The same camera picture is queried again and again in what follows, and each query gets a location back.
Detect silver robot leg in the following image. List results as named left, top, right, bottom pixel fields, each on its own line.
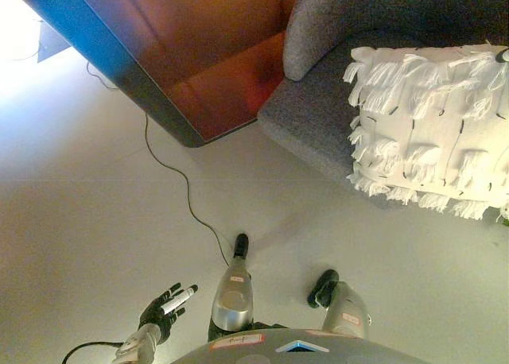
left=208, top=232, right=255, bottom=341
left=306, top=269, right=371, bottom=340

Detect dark glossy wardrobe cabinet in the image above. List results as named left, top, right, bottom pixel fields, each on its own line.
left=34, top=0, right=308, bottom=149

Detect thin black floor cable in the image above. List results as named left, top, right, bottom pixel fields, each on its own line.
left=85, top=60, right=236, bottom=262

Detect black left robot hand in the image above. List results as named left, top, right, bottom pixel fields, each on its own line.
left=138, top=282, right=200, bottom=343

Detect white fringed pillow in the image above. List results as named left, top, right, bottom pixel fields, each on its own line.
left=342, top=41, right=509, bottom=222

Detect silver right robot leg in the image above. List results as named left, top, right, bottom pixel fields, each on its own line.
left=306, top=269, right=371, bottom=340

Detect silver left robot leg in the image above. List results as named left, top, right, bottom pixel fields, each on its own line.
left=208, top=232, right=255, bottom=341

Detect grey fabric tub armchair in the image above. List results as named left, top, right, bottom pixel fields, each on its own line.
left=257, top=0, right=509, bottom=211

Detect grey robot torso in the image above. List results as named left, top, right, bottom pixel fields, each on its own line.
left=169, top=327, right=433, bottom=364

